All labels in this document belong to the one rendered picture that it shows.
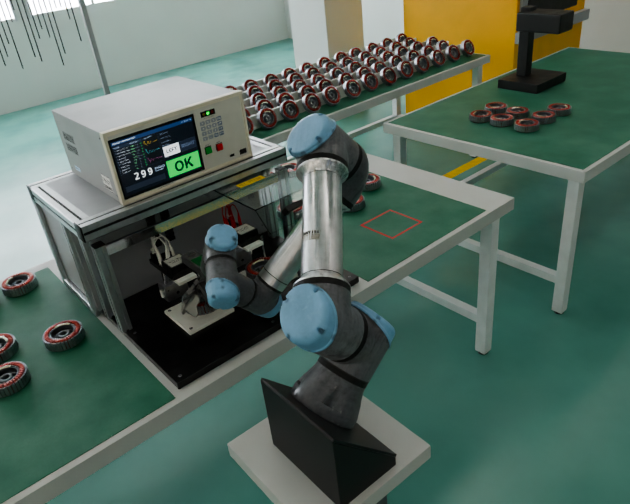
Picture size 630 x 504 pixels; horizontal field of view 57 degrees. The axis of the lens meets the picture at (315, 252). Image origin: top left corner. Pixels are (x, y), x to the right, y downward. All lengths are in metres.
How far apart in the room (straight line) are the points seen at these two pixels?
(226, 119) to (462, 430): 1.44
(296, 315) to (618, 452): 1.59
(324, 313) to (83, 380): 0.83
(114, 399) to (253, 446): 0.41
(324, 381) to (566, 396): 1.53
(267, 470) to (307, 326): 0.38
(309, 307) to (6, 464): 0.82
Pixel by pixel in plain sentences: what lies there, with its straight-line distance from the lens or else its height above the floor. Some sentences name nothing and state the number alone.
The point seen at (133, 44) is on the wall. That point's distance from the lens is 8.54.
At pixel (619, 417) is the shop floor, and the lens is 2.56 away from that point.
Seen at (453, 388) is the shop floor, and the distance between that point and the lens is 2.55.
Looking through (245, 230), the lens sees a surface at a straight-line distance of 1.83.
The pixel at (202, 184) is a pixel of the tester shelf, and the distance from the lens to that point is 1.75.
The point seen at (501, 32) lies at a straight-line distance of 4.94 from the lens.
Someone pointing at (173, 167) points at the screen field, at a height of 1.17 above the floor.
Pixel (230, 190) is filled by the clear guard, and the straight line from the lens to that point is 1.77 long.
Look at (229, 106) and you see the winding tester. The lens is 1.78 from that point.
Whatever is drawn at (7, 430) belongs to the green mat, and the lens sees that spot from 1.66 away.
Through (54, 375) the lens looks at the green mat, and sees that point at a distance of 1.76.
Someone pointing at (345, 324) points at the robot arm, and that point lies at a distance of 1.11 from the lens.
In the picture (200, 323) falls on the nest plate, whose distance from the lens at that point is 1.70.
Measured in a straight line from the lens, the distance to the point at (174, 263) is 1.74.
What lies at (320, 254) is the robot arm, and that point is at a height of 1.17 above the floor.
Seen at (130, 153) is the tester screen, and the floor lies 1.25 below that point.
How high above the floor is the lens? 1.76
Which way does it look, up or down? 30 degrees down
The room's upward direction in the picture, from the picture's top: 7 degrees counter-clockwise
